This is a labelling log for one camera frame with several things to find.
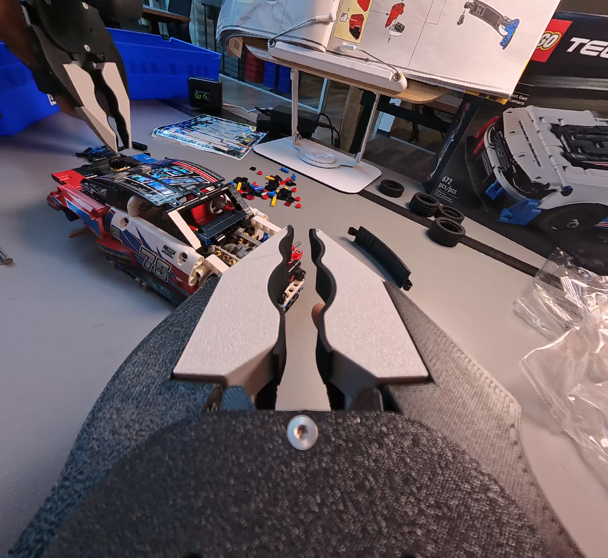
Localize lego instruction booklet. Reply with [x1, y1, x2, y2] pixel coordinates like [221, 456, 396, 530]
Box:
[216, 0, 587, 99]

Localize black cable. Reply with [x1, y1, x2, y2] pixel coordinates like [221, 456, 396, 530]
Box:
[311, 113, 344, 146]

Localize pile of small lego pieces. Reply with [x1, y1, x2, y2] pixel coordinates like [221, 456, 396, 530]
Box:
[230, 166, 303, 210]

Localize black device with green display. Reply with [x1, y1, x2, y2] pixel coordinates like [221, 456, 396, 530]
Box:
[187, 77, 223, 110]

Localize lego set box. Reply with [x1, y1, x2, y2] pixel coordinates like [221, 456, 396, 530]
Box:
[422, 12, 608, 278]

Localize lego race car model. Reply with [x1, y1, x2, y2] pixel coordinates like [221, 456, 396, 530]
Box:
[47, 152, 307, 314]

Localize wooden desk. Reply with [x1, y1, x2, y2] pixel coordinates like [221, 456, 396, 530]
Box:
[142, 6, 192, 27]

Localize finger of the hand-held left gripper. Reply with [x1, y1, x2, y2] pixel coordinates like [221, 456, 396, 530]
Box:
[63, 61, 119, 151]
[95, 60, 133, 151]

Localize white book stand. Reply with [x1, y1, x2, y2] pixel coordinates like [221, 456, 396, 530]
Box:
[253, 12, 409, 194]

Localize plain blue bin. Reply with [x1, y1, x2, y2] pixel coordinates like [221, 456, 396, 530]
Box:
[108, 27, 222, 101]

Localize black office chair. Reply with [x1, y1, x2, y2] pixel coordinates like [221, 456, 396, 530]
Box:
[167, 0, 194, 42]

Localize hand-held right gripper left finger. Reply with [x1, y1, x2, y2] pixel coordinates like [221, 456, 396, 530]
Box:
[172, 225, 296, 410]

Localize holographic sticker sheet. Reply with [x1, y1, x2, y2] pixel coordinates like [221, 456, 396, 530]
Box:
[151, 114, 268, 161]

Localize cluster of blue black pins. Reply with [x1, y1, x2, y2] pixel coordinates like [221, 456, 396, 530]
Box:
[75, 145, 118, 163]

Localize crumpled clear plastic bags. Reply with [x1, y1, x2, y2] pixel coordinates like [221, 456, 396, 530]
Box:
[512, 247, 608, 473]

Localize coloured storage drawers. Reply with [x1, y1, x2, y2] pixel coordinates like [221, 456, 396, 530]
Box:
[223, 42, 295, 93]

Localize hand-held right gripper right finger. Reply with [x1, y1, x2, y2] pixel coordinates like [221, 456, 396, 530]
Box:
[309, 228, 432, 410]

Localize person's left hand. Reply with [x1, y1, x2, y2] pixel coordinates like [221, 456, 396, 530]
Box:
[0, 0, 37, 72]

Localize black power adapter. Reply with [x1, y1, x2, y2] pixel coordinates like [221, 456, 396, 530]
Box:
[256, 104, 320, 139]

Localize black curved lego panel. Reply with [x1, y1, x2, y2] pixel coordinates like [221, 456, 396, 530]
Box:
[347, 225, 413, 291]

